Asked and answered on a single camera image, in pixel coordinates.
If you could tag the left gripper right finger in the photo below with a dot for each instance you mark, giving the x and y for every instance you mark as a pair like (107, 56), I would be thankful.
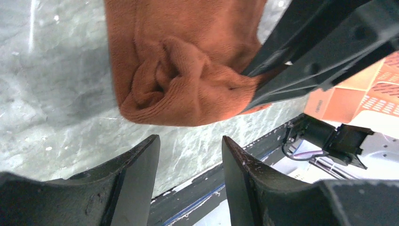
(259, 195)

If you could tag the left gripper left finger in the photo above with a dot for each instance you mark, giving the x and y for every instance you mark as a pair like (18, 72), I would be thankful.
(115, 193)

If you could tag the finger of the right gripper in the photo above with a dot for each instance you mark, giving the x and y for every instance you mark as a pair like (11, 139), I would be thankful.
(303, 25)
(366, 36)

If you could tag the brown towel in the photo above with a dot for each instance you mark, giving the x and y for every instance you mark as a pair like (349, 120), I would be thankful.
(180, 62)

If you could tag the orange file organizer rack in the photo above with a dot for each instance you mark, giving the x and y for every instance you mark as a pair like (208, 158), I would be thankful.
(383, 96)

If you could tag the orange compartment tray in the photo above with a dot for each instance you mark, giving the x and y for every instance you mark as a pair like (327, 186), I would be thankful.
(340, 102)

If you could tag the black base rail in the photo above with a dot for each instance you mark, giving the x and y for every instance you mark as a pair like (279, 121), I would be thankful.
(185, 204)

